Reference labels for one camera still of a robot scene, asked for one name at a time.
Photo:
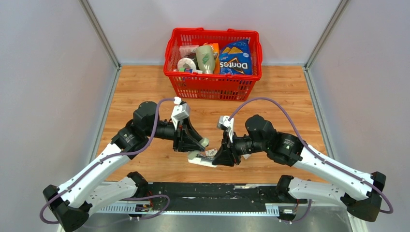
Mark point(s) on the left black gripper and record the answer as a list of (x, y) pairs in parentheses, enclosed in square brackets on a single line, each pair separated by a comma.
[(186, 138)]

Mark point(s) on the orange snack packet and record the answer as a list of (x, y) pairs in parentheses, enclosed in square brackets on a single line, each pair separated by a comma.
[(216, 52)]

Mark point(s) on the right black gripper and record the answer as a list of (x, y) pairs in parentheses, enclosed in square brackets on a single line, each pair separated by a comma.
[(226, 155)]

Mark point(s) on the blue Doritos chip bag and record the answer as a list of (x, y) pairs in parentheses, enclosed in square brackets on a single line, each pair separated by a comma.
[(235, 58)]

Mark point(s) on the red plastic shopping basket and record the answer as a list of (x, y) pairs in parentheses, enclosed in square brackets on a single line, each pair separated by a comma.
[(212, 86)]

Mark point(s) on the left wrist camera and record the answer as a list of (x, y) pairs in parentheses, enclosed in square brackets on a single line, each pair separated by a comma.
[(179, 113)]

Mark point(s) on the greenish white stapler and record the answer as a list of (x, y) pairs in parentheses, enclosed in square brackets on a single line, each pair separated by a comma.
[(199, 158)]

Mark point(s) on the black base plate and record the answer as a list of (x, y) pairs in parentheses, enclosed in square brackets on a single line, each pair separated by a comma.
[(214, 197)]

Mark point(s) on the small staple box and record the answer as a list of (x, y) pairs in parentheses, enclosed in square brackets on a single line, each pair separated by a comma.
[(211, 153)]

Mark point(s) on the beige squeeze bottle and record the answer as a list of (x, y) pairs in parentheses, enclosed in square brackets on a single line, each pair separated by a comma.
[(205, 59)]

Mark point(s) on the white paper tag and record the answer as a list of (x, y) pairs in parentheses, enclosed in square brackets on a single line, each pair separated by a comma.
[(246, 156)]

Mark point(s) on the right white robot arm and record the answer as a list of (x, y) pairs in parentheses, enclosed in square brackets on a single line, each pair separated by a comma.
[(358, 192)]

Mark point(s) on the white tape roll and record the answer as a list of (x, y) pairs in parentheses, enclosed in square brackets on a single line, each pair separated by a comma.
[(187, 63)]

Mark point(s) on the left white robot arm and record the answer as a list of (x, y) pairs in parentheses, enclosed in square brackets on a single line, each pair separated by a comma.
[(73, 202)]

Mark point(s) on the clear plastic wrapped packet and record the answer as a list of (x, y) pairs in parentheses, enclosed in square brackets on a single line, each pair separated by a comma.
[(185, 50)]

